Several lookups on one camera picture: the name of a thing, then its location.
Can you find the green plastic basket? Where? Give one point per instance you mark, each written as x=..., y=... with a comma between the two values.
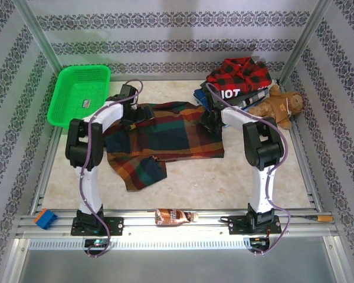
x=76, y=88

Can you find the aluminium frame post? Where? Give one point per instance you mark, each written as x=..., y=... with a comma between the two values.
x=40, y=32
x=304, y=41

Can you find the blue orange toy block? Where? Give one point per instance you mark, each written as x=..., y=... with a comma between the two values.
x=47, y=219

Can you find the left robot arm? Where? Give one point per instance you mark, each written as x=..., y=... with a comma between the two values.
x=88, y=182

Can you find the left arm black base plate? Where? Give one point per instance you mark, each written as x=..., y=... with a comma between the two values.
x=116, y=225

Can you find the blue plaid folded shirt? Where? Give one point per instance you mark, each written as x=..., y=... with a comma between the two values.
x=199, y=98

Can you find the brown drink bottle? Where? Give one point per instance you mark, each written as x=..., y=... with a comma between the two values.
x=171, y=216

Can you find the basket label sticker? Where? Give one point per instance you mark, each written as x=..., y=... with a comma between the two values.
x=86, y=103

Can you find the red black plaid shirt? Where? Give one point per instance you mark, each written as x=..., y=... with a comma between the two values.
x=242, y=73

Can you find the multicolour plaid long sleeve shirt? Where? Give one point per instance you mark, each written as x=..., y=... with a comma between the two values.
x=171, y=129

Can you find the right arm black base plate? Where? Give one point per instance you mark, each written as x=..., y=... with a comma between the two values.
x=239, y=227

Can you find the aluminium front rail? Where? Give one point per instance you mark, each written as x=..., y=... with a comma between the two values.
x=212, y=227

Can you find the metal front shelf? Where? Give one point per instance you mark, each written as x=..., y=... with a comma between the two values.
x=177, y=265

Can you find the dark olive folded shirt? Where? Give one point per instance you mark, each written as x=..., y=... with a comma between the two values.
x=239, y=101

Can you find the brown teddy bear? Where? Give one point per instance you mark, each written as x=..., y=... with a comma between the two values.
x=280, y=109

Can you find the grey white plaid shirt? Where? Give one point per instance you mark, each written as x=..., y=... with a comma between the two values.
x=253, y=98

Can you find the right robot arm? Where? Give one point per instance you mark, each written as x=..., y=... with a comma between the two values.
x=264, y=182

